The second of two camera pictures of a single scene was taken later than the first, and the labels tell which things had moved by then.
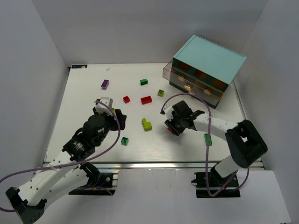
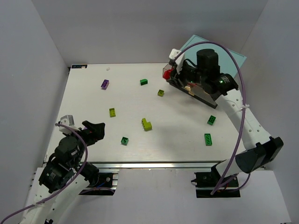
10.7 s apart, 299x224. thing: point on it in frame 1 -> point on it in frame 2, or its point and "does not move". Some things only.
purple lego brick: (104, 84) does not move
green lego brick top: (143, 81) does not move
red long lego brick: (146, 100) -> (167, 73)
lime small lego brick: (160, 93) does not move
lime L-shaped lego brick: (147, 125) does not move
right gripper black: (174, 127) -> (178, 76)
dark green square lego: (124, 141) does not move
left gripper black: (119, 118) -> (88, 134)
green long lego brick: (206, 138) does not move
